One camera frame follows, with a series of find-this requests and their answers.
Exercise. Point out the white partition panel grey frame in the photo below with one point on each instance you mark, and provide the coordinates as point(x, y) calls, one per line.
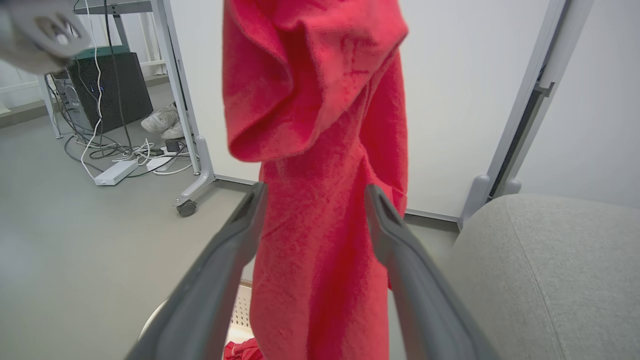
point(450, 100)
point(600, 100)

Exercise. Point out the grey fabric sofa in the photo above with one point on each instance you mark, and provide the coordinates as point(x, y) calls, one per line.
point(550, 280)

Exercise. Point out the black power adapter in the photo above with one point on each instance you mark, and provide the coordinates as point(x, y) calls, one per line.
point(172, 146)

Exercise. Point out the plain red garment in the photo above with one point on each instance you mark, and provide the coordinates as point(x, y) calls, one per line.
point(320, 125)

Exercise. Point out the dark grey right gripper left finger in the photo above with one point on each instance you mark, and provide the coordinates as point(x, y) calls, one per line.
point(210, 290)

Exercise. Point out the teal box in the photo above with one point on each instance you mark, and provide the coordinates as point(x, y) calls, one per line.
point(107, 51)

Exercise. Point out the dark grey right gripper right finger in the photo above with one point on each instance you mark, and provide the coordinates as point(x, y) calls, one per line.
point(420, 300)

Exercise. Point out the red shirt with black-white print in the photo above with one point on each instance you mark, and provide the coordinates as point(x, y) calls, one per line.
point(240, 351)

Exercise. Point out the white power adapter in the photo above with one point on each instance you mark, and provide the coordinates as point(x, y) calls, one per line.
point(160, 163)

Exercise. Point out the black computer tower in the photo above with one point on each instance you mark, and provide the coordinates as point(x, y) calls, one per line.
point(115, 90)

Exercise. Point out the white power strip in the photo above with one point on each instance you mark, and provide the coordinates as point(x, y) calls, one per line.
point(116, 172)

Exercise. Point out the white sneaker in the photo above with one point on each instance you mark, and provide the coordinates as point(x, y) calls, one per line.
point(174, 131)
point(160, 119)

